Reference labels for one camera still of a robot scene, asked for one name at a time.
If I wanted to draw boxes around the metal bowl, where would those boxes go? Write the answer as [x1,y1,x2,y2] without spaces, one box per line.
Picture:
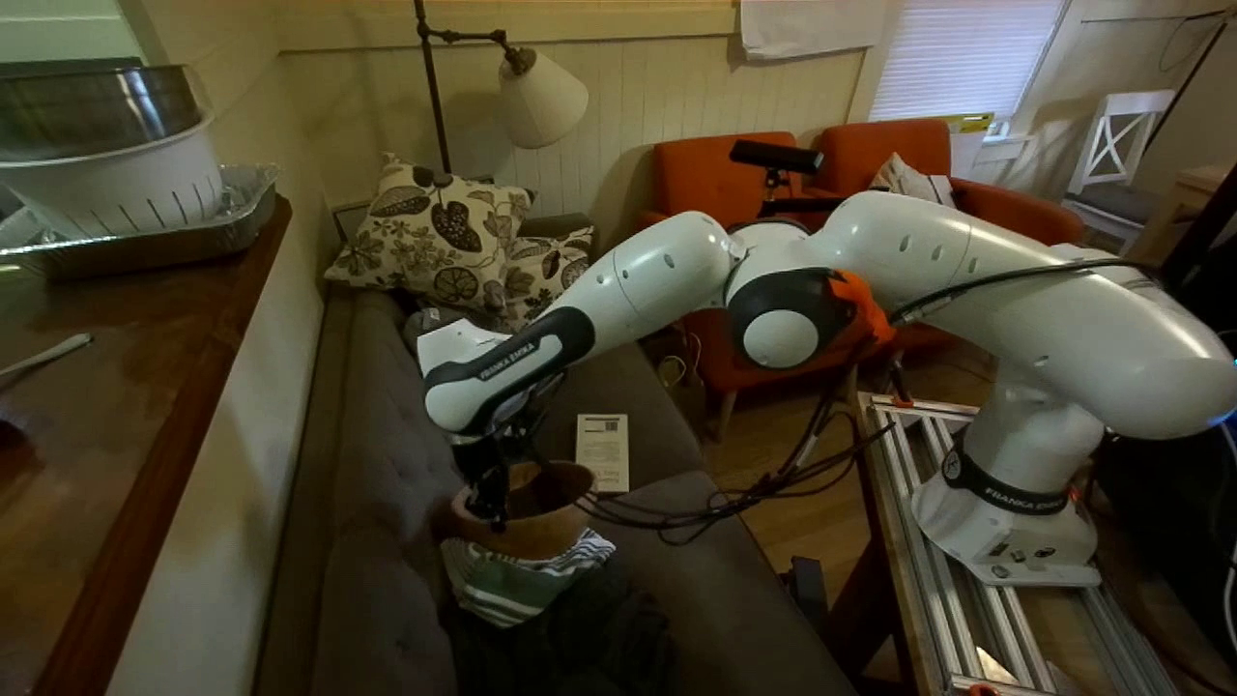
[0,64,207,163]

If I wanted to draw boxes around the window blind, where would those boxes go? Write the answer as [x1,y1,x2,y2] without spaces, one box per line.
[869,0,1066,123]

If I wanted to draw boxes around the grey sofa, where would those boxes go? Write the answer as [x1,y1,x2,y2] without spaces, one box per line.
[256,213,861,696]

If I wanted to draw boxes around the striped cloth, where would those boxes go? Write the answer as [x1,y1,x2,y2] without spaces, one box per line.
[441,529,617,629]

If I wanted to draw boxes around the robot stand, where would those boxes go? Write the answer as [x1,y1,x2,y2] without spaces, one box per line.
[855,391,1192,696]

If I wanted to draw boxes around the foil tray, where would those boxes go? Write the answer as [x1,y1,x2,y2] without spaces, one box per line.
[0,162,282,282]

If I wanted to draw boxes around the patterned cushion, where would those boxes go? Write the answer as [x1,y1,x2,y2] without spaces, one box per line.
[869,153,957,209]

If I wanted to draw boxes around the dark cloth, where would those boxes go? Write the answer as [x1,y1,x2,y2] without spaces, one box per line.
[452,559,679,696]

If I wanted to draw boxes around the floor lamp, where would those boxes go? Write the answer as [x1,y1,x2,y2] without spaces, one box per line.
[414,0,590,177]

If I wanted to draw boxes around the white chair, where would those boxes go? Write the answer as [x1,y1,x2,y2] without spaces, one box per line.
[1061,90,1178,245]

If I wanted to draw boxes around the silver utensil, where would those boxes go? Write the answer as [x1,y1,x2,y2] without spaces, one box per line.
[0,333,94,384]

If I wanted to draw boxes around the large floral pillow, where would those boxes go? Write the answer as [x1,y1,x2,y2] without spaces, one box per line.
[325,153,535,312]

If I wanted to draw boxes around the white paper card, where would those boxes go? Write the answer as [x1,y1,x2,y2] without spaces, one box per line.
[576,414,630,494]

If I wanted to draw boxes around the wooden counter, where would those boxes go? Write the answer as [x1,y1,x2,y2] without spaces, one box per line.
[0,193,294,696]

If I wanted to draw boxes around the white colander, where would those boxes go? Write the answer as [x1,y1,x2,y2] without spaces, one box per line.
[0,114,225,242]

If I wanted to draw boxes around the white hanging cloth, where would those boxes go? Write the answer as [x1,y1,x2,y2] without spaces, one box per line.
[739,0,888,62]

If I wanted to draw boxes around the wooden table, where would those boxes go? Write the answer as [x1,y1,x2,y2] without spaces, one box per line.
[1126,164,1237,268]

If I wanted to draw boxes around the camera on mount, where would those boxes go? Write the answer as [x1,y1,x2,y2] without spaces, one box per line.
[729,139,844,219]

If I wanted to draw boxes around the small floral pillow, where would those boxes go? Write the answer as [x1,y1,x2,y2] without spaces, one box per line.
[498,224,596,332]

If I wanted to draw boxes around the wooden bowl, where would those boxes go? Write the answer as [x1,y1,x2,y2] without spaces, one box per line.
[446,460,597,561]

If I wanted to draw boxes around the pair of orange armchairs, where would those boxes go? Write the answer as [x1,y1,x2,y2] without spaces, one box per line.
[638,119,1086,441]

